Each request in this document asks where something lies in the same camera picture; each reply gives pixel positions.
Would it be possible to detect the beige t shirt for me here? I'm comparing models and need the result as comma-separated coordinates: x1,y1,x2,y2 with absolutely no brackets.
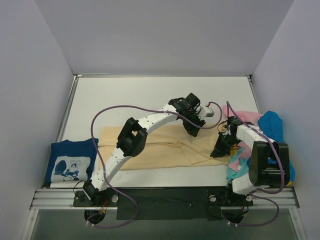
96,124,230,172

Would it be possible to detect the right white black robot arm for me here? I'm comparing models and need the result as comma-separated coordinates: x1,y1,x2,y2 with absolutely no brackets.
210,116,291,205

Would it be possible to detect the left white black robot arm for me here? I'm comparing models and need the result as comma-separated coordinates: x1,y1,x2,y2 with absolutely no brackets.
83,93,214,206

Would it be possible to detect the yellow t shirt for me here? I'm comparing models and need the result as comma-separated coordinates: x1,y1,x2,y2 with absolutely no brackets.
231,144,295,194

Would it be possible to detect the teal t shirt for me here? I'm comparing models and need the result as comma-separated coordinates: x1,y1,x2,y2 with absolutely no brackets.
226,147,249,181

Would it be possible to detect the pink t shirt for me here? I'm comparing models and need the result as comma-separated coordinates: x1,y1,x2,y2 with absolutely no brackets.
230,111,259,158

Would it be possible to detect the bright blue t shirt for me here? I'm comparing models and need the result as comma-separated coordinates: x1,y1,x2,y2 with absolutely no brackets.
248,110,296,186

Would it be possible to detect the navy printed folded t shirt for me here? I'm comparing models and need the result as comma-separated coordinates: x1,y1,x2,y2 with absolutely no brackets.
44,138,99,185

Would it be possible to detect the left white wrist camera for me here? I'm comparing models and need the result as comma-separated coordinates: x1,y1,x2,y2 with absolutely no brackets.
197,105,215,120

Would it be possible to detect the aluminium front rail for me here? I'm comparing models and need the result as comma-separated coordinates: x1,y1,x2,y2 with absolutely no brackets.
30,187,300,210

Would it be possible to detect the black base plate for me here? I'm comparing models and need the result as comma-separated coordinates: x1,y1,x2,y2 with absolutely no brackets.
73,186,253,221

